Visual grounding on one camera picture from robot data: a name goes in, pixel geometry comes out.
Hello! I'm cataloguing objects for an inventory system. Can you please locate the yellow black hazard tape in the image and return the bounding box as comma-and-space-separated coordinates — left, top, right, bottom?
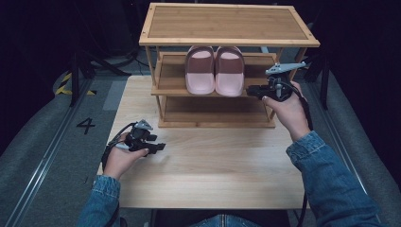
55, 72, 97, 96

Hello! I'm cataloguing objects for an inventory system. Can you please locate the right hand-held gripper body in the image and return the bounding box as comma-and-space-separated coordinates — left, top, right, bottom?
265, 61, 307, 103

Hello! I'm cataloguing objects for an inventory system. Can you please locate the person's blue jeans lap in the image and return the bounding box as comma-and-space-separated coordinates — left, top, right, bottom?
192, 215, 263, 227

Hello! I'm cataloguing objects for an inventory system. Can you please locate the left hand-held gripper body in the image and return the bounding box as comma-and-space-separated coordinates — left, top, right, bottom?
124, 118, 158, 153

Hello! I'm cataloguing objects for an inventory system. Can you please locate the pink slipper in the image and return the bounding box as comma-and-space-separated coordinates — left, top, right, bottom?
215, 45, 246, 97
184, 45, 217, 96

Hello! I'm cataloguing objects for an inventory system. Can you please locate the wooden shoe rack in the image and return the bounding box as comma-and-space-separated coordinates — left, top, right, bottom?
138, 2, 322, 130

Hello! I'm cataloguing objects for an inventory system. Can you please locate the person's left hand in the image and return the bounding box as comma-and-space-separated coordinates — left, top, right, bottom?
103, 131, 150, 182

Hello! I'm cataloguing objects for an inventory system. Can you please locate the right hand-held gripper cable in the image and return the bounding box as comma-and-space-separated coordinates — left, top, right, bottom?
280, 79, 315, 132

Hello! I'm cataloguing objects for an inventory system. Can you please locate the person's right hand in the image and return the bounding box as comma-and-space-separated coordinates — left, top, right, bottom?
262, 80, 312, 143

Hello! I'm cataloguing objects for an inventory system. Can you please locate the black metal stand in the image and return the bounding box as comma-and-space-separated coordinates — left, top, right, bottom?
69, 50, 132, 108
304, 58, 331, 111

